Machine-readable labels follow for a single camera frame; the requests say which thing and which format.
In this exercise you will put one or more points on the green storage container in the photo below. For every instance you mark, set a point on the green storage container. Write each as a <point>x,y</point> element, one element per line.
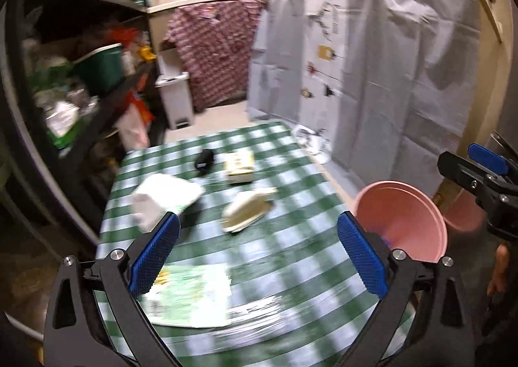
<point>99,67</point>

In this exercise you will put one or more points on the white tissue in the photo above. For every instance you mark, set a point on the white tissue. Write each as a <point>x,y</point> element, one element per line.
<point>162,197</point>

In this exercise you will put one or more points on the red checked shirt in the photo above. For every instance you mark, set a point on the red checked shirt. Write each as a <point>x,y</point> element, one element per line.
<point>214,55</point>

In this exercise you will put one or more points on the grey printed cloth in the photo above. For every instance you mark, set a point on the grey printed cloth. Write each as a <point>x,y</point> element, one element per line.
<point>384,67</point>

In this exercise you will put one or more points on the pale pink plastic bag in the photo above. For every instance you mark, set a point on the pale pink plastic bag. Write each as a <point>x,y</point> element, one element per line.
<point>133,130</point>

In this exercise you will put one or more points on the white pedal bin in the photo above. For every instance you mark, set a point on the white pedal bin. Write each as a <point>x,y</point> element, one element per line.
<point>176,95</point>

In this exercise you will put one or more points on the small yellow item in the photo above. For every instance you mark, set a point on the small yellow item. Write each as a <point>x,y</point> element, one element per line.
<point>146,53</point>

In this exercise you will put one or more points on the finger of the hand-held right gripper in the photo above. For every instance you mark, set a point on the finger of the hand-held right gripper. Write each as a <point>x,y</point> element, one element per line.
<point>465,174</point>
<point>487,158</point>

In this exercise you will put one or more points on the pink plastic bucket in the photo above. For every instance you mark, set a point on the pink plastic bucket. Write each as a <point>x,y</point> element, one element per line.
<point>461,211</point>

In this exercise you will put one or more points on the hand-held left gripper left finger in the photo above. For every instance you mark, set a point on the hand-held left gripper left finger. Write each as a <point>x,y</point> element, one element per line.
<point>156,253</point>

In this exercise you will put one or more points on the cream lined paper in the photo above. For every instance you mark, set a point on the cream lined paper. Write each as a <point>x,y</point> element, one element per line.
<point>247,209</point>

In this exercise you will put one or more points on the orange bag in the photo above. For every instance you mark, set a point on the orange bag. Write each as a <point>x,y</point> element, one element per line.
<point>137,108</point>

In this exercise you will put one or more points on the green and white packet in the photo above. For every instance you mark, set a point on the green and white packet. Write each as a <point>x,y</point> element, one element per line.
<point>194,298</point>

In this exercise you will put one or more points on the small black object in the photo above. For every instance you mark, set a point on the small black object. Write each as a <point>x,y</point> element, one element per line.
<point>204,159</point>

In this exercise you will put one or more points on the green checked tablecloth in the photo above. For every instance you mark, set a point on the green checked tablecloth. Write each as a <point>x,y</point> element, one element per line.
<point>283,237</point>

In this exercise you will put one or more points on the white printed plastic bag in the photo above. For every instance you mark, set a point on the white printed plastic bag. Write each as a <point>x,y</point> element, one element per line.
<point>313,142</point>

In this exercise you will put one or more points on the pink plastic bin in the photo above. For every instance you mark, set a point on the pink plastic bin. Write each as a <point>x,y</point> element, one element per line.
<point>400,221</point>

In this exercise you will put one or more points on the small cardboard box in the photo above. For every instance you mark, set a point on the small cardboard box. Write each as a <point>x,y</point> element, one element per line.
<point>239,166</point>

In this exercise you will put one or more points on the person's right hand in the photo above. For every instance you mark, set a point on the person's right hand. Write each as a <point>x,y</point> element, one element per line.
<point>498,270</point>

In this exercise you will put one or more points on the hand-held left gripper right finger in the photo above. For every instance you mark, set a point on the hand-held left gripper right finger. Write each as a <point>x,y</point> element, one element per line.
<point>362,257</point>

